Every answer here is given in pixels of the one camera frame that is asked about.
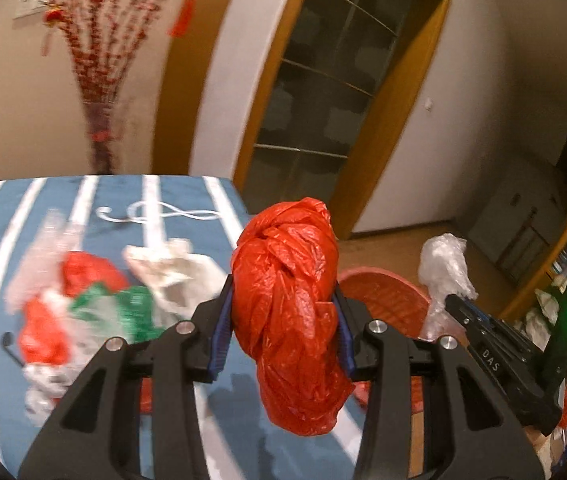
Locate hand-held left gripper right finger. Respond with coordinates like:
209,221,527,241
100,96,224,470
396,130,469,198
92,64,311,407
331,285,547,480

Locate grey cabinet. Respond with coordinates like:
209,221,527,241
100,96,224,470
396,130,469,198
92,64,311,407
468,157,567,281

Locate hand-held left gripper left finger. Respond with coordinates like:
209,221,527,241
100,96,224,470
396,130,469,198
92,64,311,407
18,274,237,480

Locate red hanging tassel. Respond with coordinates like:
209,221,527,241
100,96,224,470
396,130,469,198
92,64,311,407
168,0,202,38

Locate white plastic bag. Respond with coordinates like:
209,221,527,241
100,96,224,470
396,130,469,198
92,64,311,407
124,237,229,316

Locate white wall paper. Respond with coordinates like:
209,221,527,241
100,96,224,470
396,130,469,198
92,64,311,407
12,0,59,21

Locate black cable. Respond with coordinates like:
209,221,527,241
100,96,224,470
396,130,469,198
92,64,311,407
1,332,27,366

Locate blue white-striped tablecloth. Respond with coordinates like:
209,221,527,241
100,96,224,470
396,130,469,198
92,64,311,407
0,175,364,480

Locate clear plastic bag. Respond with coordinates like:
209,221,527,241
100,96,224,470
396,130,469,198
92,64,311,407
21,360,84,423
6,210,84,311
417,232,479,343

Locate small red hanging ornament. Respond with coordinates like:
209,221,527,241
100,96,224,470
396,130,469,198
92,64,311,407
42,7,67,56

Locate red berry branch decoration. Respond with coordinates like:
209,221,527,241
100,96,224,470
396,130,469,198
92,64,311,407
41,0,189,106

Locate red plastic basket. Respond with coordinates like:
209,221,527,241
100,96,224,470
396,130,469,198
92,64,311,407
336,267,434,416

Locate wood-framed glass door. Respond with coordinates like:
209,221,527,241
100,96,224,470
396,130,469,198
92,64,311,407
234,0,451,241

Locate knotted red plastic bag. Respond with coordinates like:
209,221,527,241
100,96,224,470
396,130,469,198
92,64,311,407
231,197,355,436

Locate white crumpled papers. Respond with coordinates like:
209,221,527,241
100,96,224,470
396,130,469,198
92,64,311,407
526,285,567,386

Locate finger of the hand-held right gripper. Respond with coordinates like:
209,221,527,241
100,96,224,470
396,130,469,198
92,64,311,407
445,293,503,347

